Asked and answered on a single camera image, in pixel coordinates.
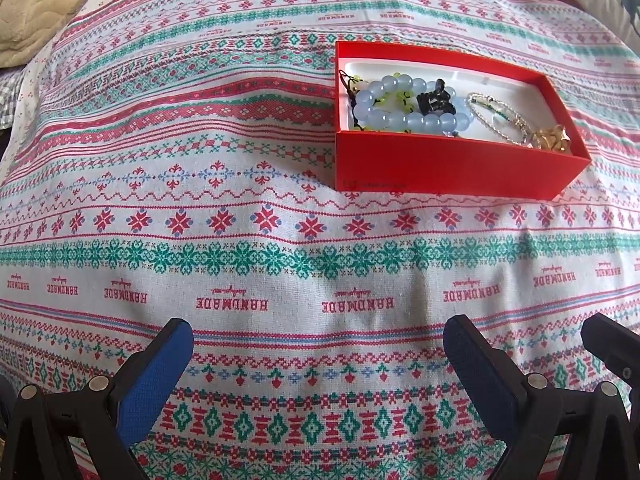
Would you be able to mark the grey plaid cloth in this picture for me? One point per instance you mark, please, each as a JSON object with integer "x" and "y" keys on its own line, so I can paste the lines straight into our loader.
{"x": 11, "y": 100}

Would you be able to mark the beige quilted blanket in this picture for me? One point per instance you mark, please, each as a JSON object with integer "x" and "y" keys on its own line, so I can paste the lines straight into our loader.
{"x": 55, "y": 5}

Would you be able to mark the red cardboard box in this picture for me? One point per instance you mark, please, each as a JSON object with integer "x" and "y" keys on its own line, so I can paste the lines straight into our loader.
{"x": 440, "y": 165}

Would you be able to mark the white printed pillow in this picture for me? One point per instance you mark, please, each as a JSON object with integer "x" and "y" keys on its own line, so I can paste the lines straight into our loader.
{"x": 610, "y": 0}

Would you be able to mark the black hair clip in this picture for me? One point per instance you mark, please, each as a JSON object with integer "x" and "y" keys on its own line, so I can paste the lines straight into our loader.
{"x": 432, "y": 97}

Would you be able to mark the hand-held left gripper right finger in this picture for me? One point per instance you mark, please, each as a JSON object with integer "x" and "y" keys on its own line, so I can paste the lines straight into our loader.
{"x": 480, "y": 380}

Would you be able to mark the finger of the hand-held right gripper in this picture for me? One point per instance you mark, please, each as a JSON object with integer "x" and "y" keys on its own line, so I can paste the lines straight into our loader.
{"x": 612, "y": 345}

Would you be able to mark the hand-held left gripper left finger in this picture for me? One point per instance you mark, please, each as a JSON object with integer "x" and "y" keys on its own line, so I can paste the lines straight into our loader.
{"x": 150, "y": 390}

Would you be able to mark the gold earring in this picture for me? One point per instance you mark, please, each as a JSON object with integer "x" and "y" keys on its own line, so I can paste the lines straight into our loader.
{"x": 564, "y": 145}
{"x": 545, "y": 139}

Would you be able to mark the patterned woven tablecloth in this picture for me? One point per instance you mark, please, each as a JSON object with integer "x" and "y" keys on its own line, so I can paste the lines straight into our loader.
{"x": 225, "y": 185}

